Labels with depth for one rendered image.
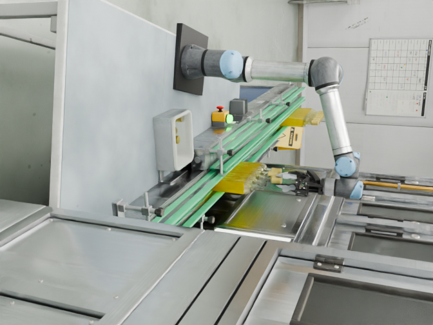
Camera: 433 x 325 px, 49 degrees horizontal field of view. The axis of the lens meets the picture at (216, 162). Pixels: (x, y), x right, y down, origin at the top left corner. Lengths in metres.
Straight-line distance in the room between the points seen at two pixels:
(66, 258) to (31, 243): 0.13
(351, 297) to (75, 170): 0.91
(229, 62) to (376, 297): 1.27
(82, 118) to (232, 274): 0.76
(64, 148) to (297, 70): 1.05
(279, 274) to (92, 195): 0.78
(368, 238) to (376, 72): 5.96
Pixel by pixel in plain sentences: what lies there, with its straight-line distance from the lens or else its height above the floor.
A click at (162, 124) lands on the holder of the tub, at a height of 0.79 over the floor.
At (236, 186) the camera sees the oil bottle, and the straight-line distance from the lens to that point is 2.02.
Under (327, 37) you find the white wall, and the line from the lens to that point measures 7.89.
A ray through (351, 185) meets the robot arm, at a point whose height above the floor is 1.50.
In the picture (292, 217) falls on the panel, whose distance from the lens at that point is 2.06.
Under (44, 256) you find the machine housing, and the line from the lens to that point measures 1.17.
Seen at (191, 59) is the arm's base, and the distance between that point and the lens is 2.05.
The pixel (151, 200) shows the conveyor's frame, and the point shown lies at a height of 0.82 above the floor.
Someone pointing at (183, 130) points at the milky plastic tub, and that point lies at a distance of 2.02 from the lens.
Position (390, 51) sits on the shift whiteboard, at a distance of 7.81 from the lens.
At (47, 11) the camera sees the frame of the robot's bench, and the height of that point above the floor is 0.65.
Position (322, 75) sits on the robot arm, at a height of 1.37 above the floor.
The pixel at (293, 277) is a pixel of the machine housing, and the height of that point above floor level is 1.49.
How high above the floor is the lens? 1.67
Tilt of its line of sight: 21 degrees down
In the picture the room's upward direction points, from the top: 95 degrees clockwise
